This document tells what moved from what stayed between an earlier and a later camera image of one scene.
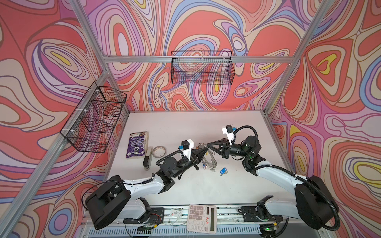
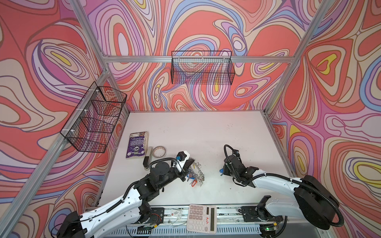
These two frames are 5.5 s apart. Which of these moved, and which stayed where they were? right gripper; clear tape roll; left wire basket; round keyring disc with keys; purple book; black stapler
Moved: right gripper; round keyring disc with keys
Stayed: clear tape roll; purple book; black stapler; left wire basket
